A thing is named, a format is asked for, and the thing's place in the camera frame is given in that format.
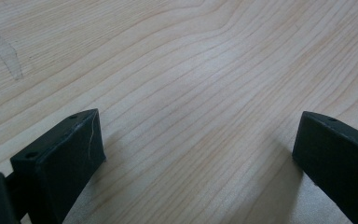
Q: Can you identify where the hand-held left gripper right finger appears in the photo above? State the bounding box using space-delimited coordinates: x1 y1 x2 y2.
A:
292 110 358 224

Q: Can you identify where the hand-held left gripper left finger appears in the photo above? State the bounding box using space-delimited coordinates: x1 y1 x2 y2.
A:
9 108 107 224

